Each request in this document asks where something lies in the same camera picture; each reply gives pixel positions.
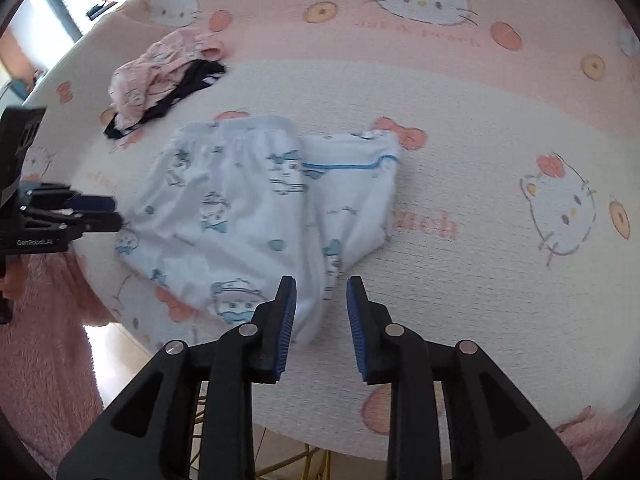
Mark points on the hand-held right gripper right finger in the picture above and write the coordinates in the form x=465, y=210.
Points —
x=356, y=335

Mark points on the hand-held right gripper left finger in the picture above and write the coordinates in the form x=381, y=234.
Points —
x=286, y=330

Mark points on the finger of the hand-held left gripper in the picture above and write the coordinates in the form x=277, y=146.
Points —
x=92, y=204
x=100, y=222

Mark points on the white cartoon print shorts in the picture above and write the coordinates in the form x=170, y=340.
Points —
x=225, y=220

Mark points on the person's left hand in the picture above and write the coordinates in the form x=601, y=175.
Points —
x=19, y=280

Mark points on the pink cat print blanket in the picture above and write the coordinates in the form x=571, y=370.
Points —
x=450, y=285

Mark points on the pink fluffy robe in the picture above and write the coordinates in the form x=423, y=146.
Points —
x=45, y=360

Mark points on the pink cartoon print garment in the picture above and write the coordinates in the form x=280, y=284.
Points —
x=150, y=75

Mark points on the black garment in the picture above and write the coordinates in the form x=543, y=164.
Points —
x=195, y=77

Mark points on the dark window frame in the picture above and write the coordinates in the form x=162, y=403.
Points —
x=67, y=10

